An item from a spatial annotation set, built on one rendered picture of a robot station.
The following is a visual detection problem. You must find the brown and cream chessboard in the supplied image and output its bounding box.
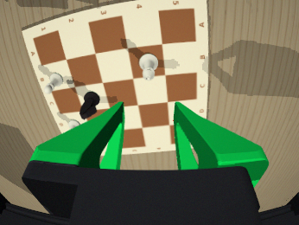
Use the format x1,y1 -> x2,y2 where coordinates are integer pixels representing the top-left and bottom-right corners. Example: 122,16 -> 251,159
22,0 -> 208,155

